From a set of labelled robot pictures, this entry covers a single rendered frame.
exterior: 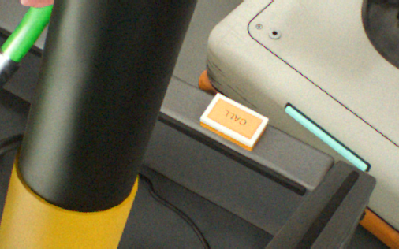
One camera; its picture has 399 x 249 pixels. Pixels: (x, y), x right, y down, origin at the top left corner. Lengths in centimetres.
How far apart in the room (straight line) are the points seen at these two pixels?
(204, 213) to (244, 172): 9
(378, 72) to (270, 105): 21
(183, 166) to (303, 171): 14
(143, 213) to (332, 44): 87
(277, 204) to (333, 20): 93
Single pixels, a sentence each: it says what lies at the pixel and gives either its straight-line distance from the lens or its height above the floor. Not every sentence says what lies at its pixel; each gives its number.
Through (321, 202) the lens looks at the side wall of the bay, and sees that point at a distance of 63.
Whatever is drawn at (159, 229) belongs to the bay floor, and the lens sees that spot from 82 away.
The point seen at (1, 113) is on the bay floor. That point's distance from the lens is 90.
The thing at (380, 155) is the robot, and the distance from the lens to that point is 153.
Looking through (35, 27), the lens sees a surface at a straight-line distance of 52.
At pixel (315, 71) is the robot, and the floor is 28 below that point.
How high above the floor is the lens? 159
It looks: 60 degrees down
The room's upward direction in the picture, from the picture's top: 4 degrees clockwise
